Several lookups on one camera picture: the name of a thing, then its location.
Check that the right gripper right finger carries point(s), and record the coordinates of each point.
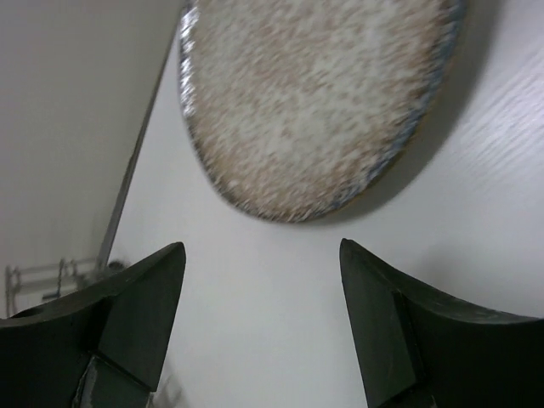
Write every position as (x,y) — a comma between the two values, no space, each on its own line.
(417,346)

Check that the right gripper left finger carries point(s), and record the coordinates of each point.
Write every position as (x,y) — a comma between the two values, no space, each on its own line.
(103,346)

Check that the speckled beige round plate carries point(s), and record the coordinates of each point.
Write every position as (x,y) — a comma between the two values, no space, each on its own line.
(294,108)

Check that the grey wire dish rack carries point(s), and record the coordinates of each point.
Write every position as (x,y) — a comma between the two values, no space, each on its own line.
(28,287)

